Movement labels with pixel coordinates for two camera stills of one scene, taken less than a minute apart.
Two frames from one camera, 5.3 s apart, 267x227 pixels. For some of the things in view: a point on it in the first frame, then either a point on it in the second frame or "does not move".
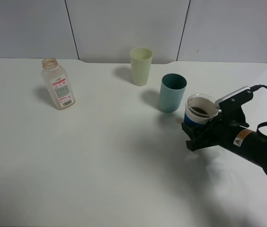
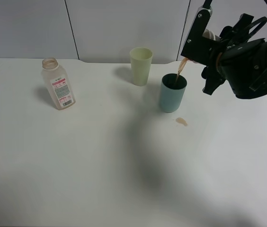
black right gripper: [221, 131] to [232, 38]
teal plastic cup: [172, 88] does not move
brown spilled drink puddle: [180, 120] does not move
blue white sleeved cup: [200, 109] to [209, 33]
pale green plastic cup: [141, 59] does not move
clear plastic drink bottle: [57, 81] does not move
